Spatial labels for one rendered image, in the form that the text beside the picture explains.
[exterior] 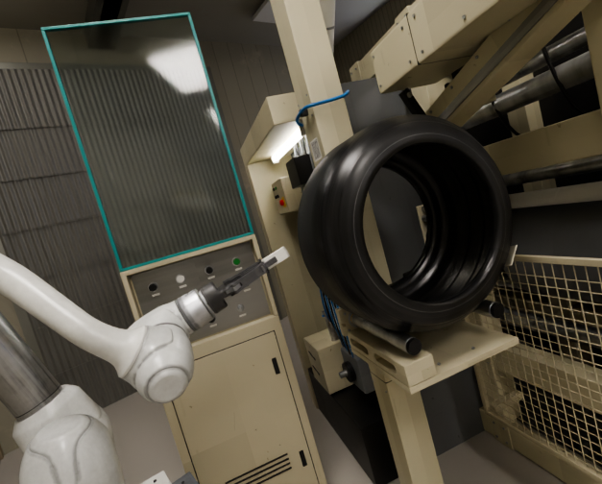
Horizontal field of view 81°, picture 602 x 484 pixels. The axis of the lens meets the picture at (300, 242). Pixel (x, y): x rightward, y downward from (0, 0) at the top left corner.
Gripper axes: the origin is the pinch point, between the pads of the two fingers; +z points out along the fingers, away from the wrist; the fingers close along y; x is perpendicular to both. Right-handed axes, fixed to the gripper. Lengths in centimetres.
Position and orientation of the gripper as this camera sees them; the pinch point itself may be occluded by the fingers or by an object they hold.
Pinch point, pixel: (276, 257)
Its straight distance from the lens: 92.0
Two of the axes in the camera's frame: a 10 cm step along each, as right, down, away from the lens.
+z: 8.2, -5.2, 2.4
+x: 5.0, 8.5, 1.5
